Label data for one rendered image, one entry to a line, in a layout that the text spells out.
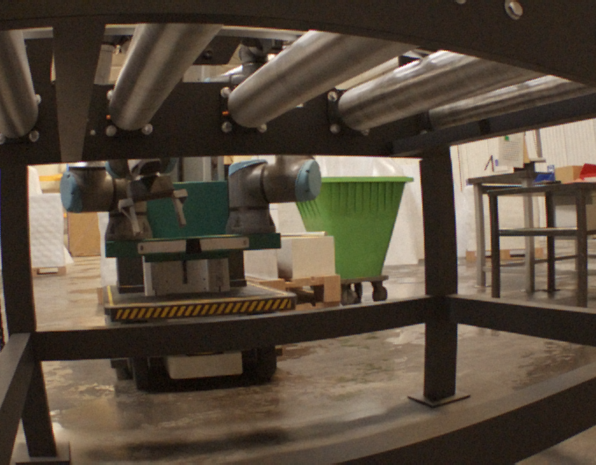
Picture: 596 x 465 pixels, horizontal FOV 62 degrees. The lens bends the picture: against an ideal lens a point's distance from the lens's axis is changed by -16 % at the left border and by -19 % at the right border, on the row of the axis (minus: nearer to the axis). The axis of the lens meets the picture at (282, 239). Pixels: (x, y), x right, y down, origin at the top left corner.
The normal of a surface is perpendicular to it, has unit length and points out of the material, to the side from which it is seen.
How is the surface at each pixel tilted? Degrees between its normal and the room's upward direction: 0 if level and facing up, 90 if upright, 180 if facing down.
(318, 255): 90
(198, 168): 90
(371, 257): 101
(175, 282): 90
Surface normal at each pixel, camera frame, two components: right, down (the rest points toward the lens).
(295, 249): 0.40, 0.00
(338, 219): 0.22, 0.19
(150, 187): 0.36, -0.40
